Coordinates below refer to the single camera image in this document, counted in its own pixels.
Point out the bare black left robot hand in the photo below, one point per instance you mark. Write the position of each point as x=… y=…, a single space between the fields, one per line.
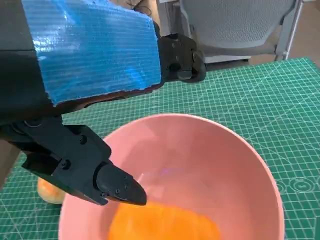
x=95 y=55

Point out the pink bowl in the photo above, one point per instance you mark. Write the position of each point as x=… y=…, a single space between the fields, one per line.
x=200 y=162

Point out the rectangular striped toy bread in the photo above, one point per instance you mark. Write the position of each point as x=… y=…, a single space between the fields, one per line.
x=162 y=222

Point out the round toy bread bun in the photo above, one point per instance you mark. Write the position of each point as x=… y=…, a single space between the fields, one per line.
x=50 y=195

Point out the grey mesh chair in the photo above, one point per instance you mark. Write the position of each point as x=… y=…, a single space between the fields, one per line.
x=237 y=25

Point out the green cutting mat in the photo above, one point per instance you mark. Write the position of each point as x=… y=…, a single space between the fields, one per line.
x=275 y=112

